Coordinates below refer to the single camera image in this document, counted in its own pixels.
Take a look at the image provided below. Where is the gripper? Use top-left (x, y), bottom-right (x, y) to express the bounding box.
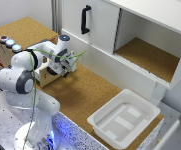
top-left (58, 49), bottom-right (78, 74)

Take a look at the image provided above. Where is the wooden drawer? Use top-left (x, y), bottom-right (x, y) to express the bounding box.
top-left (35, 54), bottom-right (78, 89)

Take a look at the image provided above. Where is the wooden drawer box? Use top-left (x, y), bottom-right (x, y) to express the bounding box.
top-left (0, 16), bottom-right (60, 74)

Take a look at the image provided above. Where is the white sliding door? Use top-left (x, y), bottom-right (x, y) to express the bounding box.
top-left (62, 0), bottom-right (121, 55)

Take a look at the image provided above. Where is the green button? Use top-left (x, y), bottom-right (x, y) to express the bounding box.
top-left (11, 43), bottom-right (23, 54)

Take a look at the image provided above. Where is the red button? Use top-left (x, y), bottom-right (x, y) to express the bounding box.
top-left (0, 34), bottom-right (9, 45)

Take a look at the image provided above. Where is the white plastic box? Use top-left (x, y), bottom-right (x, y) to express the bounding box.
top-left (86, 88), bottom-right (162, 150)

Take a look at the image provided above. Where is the white cabinet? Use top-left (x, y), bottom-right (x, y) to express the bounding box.
top-left (61, 0), bottom-right (181, 105)

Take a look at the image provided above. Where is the green cable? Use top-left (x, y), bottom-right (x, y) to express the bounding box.
top-left (22, 48), bottom-right (89, 150)

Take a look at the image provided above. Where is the black door handle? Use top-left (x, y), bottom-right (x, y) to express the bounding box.
top-left (80, 4), bottom-right (92, 36)

